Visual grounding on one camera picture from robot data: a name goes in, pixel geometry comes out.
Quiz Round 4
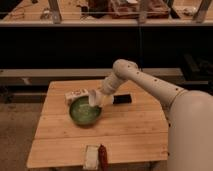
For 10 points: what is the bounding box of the white ceramic cup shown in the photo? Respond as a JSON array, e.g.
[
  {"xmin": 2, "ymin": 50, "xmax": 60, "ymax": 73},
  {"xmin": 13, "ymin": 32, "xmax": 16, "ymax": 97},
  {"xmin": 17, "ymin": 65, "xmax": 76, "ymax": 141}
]
[{"xmin": 89, "ymin": 90, "xmax": 104, "ymax": 107}]

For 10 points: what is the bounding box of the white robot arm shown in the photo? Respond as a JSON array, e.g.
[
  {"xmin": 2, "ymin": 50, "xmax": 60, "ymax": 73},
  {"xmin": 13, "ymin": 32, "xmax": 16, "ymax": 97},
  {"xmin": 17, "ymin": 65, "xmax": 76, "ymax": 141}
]
[{"xmin": 101, "ymin": 59, "xmax": 213, "ymax": 171}]

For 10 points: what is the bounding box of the green ceramic bowl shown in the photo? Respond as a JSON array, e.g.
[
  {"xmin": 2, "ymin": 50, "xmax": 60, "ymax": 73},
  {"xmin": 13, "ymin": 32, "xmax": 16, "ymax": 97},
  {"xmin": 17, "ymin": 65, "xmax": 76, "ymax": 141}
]
[{"xmin": 69, "ymin": 96, "xmax": 102, "ymax": 126}]

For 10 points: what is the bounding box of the black rectangular phone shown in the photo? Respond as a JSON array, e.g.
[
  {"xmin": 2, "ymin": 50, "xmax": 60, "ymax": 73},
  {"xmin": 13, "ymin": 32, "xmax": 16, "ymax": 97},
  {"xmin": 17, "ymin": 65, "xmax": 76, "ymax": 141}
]
[{"xmin": 113, "ymin": 94, "xmax": 132, "ymax": 104}]

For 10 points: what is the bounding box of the white small box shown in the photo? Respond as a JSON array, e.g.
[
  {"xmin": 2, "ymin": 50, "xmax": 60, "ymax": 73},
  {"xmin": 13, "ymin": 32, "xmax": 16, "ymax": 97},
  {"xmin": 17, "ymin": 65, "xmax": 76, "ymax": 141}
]
[{"xmin": 65, "ymin": 89, "xmax": 89, "ymax": 104}]

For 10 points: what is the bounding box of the wooden folding table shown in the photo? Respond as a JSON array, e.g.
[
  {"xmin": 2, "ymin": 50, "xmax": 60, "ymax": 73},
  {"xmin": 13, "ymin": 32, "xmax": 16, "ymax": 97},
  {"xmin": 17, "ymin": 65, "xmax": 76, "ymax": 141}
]
[{"xmin": 27, "ymin": 80, "xmax": 168, "ymax": 169}]

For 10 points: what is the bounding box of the brown tray on shelf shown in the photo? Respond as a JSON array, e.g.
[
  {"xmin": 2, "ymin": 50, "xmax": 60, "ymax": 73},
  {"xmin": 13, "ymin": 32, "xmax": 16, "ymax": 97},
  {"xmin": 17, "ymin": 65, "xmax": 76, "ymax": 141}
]
[{"xmin": 109, "ymin": 0, "xmax": 170, "ymax": 19}]

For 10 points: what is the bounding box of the dark red pouch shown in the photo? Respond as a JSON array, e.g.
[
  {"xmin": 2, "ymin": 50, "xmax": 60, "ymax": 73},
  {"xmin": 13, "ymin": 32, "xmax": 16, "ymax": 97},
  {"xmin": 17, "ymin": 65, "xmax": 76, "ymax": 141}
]
[{"xmin": 98, "ymin": 145, "xmax": 108, "ymax": 171}]

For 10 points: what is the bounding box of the long shelf bench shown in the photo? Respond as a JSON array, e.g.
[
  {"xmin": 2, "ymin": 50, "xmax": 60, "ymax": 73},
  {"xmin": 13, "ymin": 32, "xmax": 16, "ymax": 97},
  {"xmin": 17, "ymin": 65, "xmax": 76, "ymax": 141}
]
[{"xmin": 0, "ymin": 0, "xmax": 213, "ymax": 87}]

